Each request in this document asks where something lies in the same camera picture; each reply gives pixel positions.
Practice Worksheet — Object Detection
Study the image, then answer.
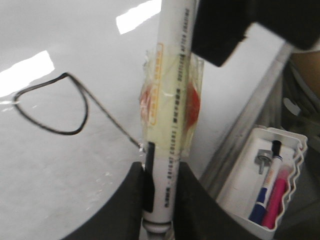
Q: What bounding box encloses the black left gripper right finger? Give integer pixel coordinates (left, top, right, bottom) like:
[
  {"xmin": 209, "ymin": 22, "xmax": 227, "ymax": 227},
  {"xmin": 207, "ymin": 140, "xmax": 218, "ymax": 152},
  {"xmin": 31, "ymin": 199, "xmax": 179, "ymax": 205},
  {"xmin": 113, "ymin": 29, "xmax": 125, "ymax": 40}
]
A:
[{"xmin": 173, "ymin": 162, "xmax": 258, "ymax": 240}]

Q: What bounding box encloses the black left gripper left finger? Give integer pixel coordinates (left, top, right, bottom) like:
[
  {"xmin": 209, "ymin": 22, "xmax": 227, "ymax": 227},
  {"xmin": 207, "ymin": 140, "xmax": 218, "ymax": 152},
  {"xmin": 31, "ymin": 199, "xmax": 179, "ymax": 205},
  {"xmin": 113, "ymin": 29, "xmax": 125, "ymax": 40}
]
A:
[{"xmin": 64, "ymin": 162, "xmax": 144, "ymax": 240}]

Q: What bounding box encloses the white black whiteboard marker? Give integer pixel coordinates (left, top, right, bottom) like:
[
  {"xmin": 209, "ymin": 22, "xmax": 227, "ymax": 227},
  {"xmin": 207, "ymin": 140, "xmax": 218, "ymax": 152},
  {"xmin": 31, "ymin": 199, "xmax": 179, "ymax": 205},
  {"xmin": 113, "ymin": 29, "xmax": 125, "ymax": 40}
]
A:
[{"xmin": 140, "ymin": 0, "xmax": 197, "ymax": 240}]

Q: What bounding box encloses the blue capped whiteboard marker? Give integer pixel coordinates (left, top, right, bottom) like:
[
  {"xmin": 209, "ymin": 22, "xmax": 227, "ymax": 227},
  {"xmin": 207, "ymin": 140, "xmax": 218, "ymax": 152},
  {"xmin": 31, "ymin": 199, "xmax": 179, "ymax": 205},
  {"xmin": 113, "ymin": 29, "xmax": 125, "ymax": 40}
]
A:
[{"xmin": 248, "ymin": 140, "xmax": 283, "ymax": 225}]

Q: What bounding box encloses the white whiteboard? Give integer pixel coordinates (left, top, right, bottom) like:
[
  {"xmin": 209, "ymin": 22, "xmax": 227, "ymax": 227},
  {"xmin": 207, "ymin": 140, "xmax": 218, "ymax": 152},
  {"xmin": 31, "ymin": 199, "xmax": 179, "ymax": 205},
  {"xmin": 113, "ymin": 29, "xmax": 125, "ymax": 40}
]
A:
[{"xmin": 0, "ymin": 0, "xmax": 283, "ymax": 240}]

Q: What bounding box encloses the white plastic marker tray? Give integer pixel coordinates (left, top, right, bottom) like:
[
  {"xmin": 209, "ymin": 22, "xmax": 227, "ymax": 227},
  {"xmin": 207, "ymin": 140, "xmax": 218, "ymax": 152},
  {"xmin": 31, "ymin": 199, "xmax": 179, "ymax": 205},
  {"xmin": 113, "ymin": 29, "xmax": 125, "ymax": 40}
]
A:
[{"xmin": 216, "ymin": 127, "xmax": 308, "ymax": 240}]

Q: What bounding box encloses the pink highlighter marker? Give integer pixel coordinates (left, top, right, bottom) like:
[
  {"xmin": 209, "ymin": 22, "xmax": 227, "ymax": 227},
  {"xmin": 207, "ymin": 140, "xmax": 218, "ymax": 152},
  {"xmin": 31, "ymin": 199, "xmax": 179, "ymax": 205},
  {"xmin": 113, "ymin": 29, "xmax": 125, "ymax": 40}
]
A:
[{"xmin": 261, "ymin": 165, "xmax": 292, "ymax": 230}]

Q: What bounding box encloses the silver metal bolt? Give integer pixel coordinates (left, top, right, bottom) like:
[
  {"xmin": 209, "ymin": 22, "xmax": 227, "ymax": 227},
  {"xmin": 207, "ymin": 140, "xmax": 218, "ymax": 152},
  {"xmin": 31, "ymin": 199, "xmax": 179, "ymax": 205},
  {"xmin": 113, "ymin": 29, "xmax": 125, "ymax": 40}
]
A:
[{"xmin": 254, "ymin": 149, "xmax": 273, "ymax": 175}]

